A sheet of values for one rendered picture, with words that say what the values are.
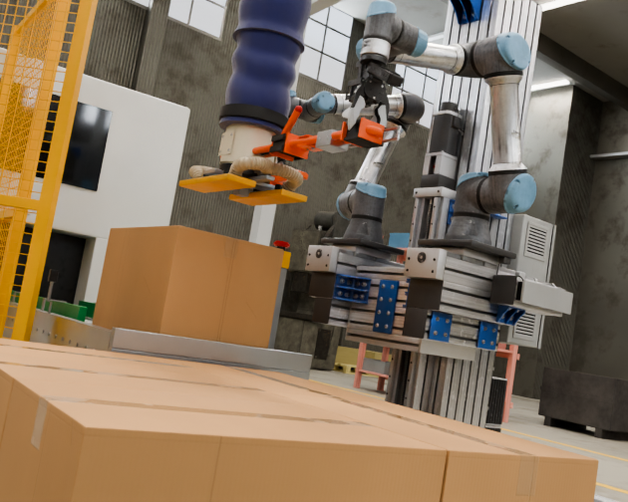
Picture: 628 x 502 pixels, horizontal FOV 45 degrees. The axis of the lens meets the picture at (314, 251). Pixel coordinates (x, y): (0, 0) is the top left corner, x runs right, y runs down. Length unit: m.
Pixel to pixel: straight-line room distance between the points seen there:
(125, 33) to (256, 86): 10.16
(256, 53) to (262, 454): 1.62
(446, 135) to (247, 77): 0.74
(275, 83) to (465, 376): 1.18
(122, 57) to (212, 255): 10.11
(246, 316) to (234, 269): 0.16
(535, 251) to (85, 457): 2.16
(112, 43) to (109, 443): 11.56
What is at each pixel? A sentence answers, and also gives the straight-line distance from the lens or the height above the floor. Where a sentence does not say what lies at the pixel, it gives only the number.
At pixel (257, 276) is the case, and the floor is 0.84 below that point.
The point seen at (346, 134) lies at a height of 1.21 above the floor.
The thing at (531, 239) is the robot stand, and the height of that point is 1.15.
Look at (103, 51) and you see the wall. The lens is 12.31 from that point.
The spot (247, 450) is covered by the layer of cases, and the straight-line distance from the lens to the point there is 1.05.
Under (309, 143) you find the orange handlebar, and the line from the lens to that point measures 2.12.
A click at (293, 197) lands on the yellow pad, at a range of 2.33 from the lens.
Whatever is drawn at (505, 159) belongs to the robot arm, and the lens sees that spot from 2.33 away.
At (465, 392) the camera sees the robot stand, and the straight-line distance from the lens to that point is 2.68.
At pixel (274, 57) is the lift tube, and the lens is 2.45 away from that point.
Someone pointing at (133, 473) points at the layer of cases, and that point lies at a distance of 0.99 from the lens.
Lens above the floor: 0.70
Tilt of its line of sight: 6 degrees up
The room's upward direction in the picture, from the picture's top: 9 degrees clockwise
